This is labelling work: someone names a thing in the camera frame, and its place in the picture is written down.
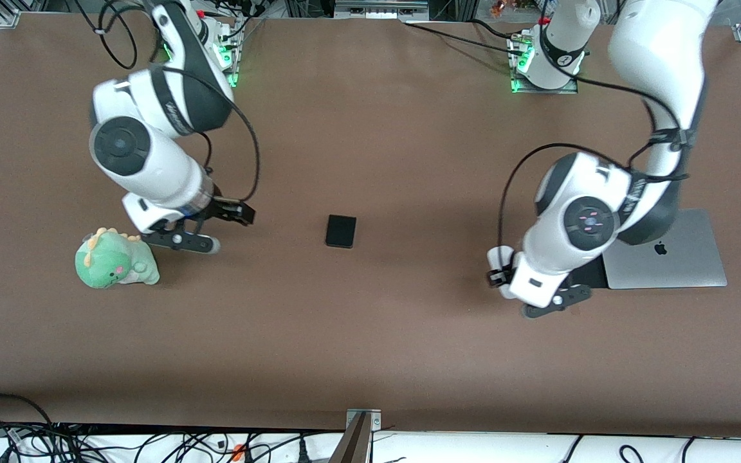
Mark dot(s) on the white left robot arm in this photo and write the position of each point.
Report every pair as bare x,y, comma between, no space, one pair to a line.
653,51

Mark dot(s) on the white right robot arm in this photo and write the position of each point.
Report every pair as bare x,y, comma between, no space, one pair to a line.
152,161

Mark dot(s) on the black mouse pad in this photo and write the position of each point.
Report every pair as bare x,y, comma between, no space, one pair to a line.
592,273

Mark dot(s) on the green dinosaur plush toy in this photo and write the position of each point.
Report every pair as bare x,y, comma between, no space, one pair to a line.
110,260

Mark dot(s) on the silver closed laptop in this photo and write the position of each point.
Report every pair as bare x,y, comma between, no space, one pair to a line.
692,263

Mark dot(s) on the orange plug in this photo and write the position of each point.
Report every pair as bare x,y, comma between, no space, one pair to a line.
237,453

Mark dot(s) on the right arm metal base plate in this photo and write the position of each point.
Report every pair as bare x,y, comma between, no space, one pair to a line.
229,48

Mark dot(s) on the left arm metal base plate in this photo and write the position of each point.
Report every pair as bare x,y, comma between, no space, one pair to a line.
570,89

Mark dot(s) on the metal bracket with post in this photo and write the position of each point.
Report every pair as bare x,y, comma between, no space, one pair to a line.
361,424

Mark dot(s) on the metal rail with sockets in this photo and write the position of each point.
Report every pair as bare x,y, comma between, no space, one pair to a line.
380,9

